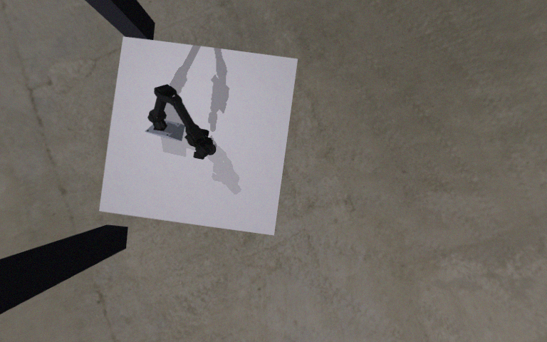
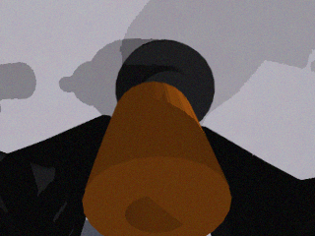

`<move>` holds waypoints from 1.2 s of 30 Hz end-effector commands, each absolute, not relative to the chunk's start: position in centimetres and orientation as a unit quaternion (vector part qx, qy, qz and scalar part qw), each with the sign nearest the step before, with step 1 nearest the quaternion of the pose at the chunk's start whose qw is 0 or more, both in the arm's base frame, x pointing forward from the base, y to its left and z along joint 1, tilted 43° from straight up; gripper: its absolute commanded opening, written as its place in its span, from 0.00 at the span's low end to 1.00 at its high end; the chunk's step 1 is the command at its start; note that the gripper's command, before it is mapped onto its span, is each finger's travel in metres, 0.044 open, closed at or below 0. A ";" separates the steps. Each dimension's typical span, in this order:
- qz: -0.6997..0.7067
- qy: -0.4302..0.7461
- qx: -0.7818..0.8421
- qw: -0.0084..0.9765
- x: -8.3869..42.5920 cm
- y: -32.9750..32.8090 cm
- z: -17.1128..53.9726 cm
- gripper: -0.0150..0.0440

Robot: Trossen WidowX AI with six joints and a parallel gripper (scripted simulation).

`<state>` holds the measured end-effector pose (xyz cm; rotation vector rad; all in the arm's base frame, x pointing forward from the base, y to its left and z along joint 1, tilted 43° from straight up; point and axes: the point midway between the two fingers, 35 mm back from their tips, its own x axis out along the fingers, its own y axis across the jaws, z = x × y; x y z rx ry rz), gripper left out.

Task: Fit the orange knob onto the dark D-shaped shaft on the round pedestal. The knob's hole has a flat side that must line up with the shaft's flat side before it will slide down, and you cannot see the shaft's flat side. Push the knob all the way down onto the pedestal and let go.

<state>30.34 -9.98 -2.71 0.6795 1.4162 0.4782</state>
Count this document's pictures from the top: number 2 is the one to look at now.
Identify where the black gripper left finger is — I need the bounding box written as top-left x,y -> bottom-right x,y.
0,115 -> 110,236

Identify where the orange tapered knob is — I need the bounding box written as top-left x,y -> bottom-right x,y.
82,82 -> 232,236

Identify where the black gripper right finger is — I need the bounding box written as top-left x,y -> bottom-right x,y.
202,126 -> 315,236

